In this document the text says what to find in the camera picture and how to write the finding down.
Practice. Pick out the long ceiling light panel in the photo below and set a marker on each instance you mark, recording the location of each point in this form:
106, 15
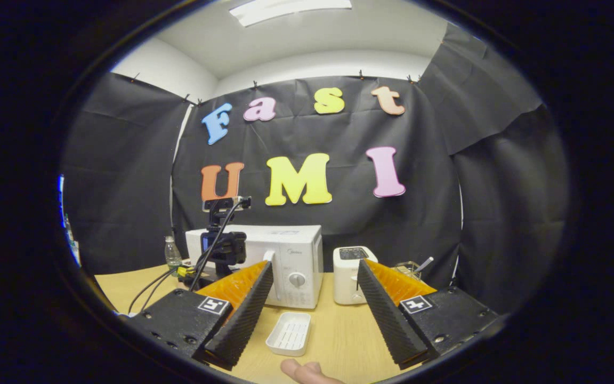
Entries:
291, 9

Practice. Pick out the clear glass bottle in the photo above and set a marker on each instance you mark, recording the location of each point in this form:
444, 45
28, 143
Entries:
172, 255

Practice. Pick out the white ribbed dish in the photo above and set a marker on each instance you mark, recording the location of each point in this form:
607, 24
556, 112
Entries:
289, 335

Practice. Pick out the white microwave oven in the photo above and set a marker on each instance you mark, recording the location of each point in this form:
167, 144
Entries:
285, 250

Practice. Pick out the black backdrop cloth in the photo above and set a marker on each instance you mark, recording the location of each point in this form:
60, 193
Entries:
392, 224

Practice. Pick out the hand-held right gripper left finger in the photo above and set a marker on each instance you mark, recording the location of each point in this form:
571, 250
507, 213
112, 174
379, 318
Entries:
243, 320

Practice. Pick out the white toaster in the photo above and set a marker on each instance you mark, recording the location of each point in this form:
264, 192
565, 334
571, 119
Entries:
345, 282

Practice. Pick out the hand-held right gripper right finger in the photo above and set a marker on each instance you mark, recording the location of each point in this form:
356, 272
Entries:
387, 314

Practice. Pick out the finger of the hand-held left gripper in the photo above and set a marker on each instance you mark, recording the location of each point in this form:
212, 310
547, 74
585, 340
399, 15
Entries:
195, 277

